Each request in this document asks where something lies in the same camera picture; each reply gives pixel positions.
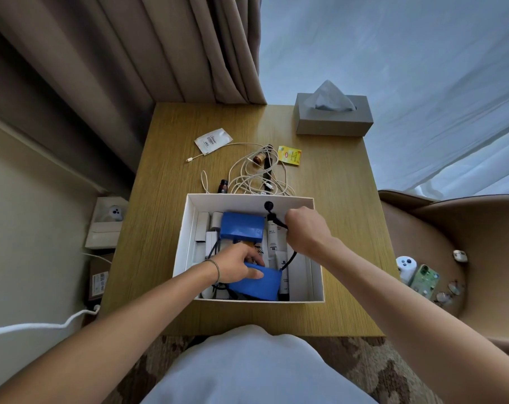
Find white sheer curtain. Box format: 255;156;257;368
258;0;509;202

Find thick white cable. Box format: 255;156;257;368
0;304;102;337

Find tangled white cable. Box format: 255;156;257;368
186;142;296;196

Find person's left forearm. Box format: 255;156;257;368
0;261;220;404

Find white open packaging box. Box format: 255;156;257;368
84;196;129;250

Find blue pouch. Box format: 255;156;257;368
228;262;283;302
219;211;266;245

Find grey tissue box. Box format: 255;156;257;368
293;93;374;137

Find green phone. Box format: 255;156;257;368
409;263;442;299

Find black cable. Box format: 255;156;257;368
264;200;297;272

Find beige curtain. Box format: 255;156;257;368
0;0;268;195

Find white tissue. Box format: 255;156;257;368
303;80;357;112

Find brown cardboard box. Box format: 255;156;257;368
88;252;114;302

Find tan leather chair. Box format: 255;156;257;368
377;189;509;355

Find eyeglasses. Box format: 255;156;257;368
433;280;466;307

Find white sachet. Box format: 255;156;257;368
194;128;233;155

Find yellow tea bag packet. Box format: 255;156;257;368
277;145;302;167

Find person's white shirt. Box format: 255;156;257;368
140;324;380;404

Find white game controller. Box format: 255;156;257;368
396;255;417;285

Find white cardboard box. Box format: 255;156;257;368
172;193;326;304

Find person's right forearm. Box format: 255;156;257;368
304;237;509;404

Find person's left hand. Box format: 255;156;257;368
207;243;266;286

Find white bottle with label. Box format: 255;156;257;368
267;220;287;266

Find small white carton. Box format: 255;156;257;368
205;231;220;260

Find thin silver bracelet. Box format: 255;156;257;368
204;259;220;286

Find white tube with black print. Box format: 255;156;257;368
278;252;291;302

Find person's right hand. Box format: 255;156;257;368
284;206;335;257

